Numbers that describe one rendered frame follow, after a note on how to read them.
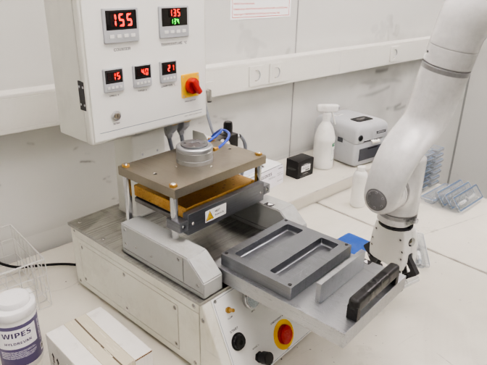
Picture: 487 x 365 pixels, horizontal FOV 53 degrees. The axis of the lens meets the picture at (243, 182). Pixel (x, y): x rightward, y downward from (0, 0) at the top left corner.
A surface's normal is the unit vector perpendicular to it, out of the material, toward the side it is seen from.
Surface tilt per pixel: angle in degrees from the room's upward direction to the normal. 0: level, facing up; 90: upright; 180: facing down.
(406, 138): 44
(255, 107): 90
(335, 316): 0
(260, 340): 65
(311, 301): 0
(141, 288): 90
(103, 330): 2
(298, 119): 90
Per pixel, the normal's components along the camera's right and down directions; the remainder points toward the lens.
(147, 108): 0.75, 0.27
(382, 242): -0.84, 0.22
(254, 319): 0.68, -0.14
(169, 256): -0.66, 0.28
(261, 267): 0.02, -0.92
